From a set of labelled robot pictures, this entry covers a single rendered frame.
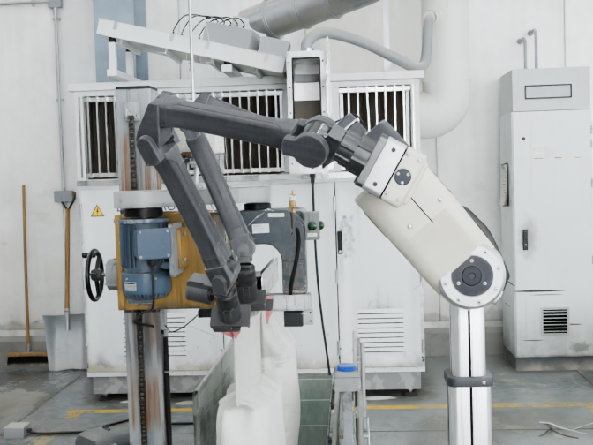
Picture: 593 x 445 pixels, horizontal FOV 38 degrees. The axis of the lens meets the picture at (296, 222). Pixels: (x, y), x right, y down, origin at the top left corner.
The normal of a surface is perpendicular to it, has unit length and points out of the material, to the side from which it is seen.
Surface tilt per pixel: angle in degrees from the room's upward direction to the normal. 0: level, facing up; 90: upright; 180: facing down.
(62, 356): 76
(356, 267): 90
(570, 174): 90
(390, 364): 90
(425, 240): 115
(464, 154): 90
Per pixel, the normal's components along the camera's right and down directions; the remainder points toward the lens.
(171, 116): -0.09, 0.51
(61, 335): -0.07, -0.19
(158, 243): 0.37, 0.04
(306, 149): -0.30, 0.52
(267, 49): -0.06, 0.05
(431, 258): 0.32, 0.46
